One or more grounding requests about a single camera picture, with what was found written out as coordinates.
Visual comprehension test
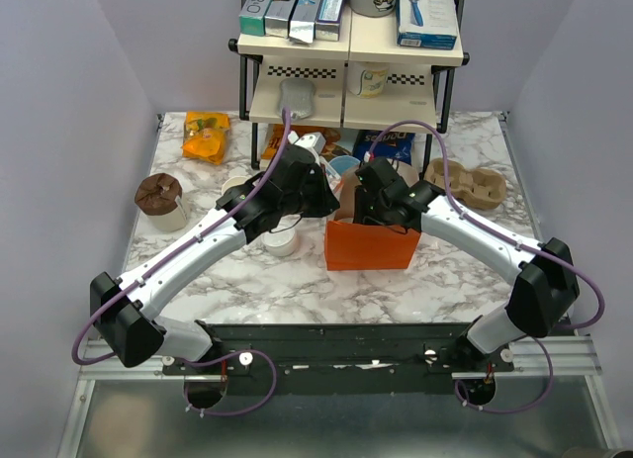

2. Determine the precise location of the silver grey sponge pouch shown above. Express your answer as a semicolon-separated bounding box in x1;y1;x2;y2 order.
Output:
278;78;316;120

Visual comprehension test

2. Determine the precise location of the brown pulp cup carrier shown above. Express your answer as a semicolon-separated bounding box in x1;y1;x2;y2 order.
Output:
448;161;506;210

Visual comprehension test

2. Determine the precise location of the kraft paper cup stack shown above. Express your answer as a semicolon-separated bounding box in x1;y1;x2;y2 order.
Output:
221;176;248;196

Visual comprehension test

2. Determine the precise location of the brown topped white container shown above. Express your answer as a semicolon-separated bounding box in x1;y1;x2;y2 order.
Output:
135;173;189;232

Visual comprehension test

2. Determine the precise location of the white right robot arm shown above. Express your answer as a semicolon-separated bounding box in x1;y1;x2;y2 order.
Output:
355;157;580;371

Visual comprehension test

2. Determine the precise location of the white yellow printed cup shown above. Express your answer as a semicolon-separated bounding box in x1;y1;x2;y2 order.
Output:
346;61;389;99

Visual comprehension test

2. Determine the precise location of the orange yellow snack bag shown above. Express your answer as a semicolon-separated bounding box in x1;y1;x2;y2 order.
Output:
181;112;230;165

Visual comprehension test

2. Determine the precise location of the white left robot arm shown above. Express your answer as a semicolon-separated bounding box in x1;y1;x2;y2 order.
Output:
90;144;339;374

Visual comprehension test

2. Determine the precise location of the blue cylindrical sugar container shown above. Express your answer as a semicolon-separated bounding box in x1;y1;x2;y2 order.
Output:
328;155;360;176

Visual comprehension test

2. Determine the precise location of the orange paper bag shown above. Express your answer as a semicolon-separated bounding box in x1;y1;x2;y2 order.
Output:
324;166;421;271

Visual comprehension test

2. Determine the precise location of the blue doritos bag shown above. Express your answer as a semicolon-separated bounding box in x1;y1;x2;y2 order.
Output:
352;130;415;164

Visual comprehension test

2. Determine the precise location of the brown cookie snack bag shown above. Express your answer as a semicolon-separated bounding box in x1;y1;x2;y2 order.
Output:
320;128;357;161

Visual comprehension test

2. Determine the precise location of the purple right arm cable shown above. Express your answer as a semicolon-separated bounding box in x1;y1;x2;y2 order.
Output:
365;120;605;330

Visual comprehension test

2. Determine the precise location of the purple white toothpaste box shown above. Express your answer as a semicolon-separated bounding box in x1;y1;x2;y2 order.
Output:
315;0;346;42

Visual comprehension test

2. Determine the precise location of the teal toothpaste box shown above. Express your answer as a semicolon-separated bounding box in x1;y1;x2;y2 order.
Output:
239;0;273;37

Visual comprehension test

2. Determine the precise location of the cream black shelf rack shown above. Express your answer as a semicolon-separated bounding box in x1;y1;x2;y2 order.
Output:
228;9;470;169

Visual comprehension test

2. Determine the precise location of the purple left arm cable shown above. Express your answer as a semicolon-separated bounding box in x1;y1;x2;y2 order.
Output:
71;106;293;366

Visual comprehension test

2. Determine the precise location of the blue razor package box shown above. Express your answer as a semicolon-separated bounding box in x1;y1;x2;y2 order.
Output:
397;0;459;50

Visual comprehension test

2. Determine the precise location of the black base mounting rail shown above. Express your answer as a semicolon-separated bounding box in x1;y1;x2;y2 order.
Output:
162;321;578;398

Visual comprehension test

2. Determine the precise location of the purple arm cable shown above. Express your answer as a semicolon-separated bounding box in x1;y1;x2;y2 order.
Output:
365;120;605;330
71;106;293;366

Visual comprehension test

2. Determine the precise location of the orange kettle chips bag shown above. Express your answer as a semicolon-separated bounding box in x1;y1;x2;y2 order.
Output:
260;125;321;167

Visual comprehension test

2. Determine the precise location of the silver blue toothpaste box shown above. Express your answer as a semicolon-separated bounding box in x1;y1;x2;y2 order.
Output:
289;0;321;45

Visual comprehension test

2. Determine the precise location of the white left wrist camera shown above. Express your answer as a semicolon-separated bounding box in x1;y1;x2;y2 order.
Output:
288;131;326;162

